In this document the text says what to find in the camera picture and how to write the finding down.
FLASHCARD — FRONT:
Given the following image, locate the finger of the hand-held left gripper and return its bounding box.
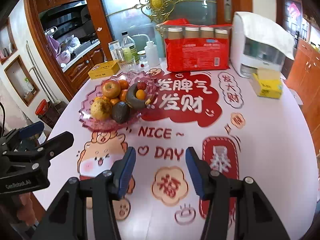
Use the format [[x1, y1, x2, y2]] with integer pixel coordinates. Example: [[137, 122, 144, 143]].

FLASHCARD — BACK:
[[5, 131, 75, 170], [0, 121, 45, 145]]

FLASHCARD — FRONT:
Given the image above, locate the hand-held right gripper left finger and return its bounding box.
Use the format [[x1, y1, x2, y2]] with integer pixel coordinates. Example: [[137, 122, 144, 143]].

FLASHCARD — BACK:
[[32, 146, 137, 240]]

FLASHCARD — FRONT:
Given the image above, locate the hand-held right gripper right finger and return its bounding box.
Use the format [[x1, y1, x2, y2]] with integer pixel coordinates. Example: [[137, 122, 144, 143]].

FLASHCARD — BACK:
[[185, 147, 292, 240]]

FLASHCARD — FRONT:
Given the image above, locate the pink glass fruit bowl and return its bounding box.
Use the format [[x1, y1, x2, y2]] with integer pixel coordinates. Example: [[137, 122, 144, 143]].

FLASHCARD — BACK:
[[79, 70, 158, 132]]

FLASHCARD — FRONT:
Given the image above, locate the yellow pear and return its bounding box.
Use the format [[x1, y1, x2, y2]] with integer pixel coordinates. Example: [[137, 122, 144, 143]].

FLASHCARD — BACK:
[[90, 97, 112, 120]]

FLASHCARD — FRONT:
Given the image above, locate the dark avocado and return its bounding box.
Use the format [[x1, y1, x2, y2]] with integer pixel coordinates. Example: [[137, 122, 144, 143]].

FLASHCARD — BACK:
[[111, 102, 131, 124]]

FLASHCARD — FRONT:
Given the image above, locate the overripe dark banana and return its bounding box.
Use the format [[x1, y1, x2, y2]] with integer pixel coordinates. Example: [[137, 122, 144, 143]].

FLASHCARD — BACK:
[[126, 82, 153, 109]]

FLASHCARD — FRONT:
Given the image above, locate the red apple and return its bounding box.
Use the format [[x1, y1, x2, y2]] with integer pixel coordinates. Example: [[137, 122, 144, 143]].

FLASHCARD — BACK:
[[101, 79, 122, 99]]

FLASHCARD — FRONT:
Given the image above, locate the person's left hand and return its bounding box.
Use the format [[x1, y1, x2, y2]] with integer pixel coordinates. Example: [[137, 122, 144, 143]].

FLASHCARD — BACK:
[[7, 191, 34, 230]]

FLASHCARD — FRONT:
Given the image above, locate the red lidded container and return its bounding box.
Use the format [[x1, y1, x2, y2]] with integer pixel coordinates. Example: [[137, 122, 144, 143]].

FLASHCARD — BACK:
[[35, 99, 49, 117]]

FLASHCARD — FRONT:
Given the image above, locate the wooden kitchen cabinet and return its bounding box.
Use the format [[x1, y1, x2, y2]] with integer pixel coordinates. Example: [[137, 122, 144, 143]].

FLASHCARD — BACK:
[[61, 44, 105, 98]]

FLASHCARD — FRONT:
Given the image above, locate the printed cartoon table mat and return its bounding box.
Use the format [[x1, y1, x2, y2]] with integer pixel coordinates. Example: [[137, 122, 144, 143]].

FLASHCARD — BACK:
[[46, 55, 315, 240]]

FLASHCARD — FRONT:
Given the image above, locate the yellow flat box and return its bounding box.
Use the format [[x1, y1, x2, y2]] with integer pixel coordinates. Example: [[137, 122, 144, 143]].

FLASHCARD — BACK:
[[87, 60, 120, 80]]

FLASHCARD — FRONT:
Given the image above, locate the clear glass mug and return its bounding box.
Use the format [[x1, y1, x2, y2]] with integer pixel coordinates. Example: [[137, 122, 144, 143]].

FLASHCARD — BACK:
[[117, 56, 137, 77]]

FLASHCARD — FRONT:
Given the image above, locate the blue and white carton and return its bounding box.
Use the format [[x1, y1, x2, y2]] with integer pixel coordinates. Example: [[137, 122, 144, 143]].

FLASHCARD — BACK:
[[108, 40, 122, 62]]

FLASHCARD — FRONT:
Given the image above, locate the yellow tissue pack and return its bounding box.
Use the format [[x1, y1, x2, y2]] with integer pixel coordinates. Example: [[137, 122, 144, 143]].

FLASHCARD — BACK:
[[249, 68, 284, 99]]

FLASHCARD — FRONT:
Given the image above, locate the clear bottle with yellow liquid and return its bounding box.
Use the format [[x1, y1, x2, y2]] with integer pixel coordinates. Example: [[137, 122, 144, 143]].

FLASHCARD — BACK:
[[121, 31, 137, 63]]

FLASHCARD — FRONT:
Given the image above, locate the red pack of drink bottles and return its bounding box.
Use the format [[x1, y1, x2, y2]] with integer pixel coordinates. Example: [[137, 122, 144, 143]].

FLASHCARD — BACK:
[[155, 18, 233, 72]]

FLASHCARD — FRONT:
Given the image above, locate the white squeeze bottle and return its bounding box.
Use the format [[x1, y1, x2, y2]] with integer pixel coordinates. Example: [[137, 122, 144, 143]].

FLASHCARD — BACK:
[[132, 34, 160, 68]]

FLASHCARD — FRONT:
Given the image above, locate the kitchen range hood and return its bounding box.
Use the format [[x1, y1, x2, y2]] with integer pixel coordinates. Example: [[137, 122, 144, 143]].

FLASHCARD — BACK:
[[39, 1, 88, 18]]

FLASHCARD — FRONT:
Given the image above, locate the white countertop appliance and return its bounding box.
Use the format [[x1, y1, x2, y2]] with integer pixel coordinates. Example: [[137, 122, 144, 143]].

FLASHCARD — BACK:
[[229, 12, 287, 78]]

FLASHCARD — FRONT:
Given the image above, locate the wooden side cabinet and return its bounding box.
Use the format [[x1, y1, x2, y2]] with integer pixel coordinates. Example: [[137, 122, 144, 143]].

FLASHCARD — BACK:
[[285, 39, 320, 155]]

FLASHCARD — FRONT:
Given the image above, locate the white cloth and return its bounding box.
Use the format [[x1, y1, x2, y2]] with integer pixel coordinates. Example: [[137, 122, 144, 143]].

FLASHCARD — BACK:
[[241, 12, 296, 60]]

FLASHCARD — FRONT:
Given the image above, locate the gold door ornament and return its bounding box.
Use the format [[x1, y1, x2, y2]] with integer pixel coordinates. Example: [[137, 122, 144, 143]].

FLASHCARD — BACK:
[[139, 0, 175, 24]]

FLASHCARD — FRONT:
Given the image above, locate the red paper decoration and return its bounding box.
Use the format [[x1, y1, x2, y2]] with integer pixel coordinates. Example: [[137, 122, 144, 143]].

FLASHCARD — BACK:
[[287, 1, 303, 19]]

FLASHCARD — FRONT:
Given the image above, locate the black cable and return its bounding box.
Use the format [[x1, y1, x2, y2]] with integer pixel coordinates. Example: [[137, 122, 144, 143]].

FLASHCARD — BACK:
[[0, 102, 7, 135]]

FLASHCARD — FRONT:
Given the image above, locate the silver door handle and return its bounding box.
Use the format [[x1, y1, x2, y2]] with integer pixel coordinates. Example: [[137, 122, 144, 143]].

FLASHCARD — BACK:
[[223, 0, 232, 22]]

